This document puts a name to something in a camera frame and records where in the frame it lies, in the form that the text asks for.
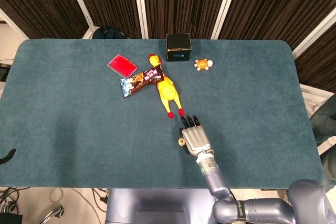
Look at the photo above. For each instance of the person leg in jeans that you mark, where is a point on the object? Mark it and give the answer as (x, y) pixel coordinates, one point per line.
(325, 124)

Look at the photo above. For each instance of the orange white turtle toy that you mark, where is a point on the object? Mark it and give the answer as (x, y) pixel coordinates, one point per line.
(202, 64)

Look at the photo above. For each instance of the black electronic device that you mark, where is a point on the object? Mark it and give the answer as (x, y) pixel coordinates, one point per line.
(3, 71)

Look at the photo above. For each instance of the white metal rack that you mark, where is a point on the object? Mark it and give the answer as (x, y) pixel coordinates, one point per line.
(315, 91)

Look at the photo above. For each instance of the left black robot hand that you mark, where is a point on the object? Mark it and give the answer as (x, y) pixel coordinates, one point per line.
(8, 155)

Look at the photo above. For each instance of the black cube box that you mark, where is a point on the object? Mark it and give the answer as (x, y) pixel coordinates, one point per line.
(178, 47)

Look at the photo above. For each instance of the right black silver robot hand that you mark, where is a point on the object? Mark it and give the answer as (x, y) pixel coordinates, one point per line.
(195, 140)

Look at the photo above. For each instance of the red card in clear case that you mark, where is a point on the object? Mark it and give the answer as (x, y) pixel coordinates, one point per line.
(122, 64)

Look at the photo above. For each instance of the black bag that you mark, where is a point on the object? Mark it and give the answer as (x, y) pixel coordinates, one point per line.
(107, 33)

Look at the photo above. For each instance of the brown chocolate snack wrapper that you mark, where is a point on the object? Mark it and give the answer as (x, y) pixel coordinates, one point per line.
(139, 81)

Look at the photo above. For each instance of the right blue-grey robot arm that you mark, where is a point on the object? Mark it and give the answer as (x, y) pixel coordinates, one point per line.
(215, 182)

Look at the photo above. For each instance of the chrome chair leg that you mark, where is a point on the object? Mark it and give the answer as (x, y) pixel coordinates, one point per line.
(52, 212)

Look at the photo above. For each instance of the blue-grey robot torso base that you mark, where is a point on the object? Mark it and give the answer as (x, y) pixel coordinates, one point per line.
(157, 205)

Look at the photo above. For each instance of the yellow rubber chicken toy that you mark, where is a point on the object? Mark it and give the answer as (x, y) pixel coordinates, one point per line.
(166, 90)

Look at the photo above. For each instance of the black flat box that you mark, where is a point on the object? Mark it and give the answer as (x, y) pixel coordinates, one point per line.
(10, 219)

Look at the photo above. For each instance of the blue felt table mat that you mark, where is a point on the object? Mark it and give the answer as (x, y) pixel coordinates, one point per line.
(78, 129)

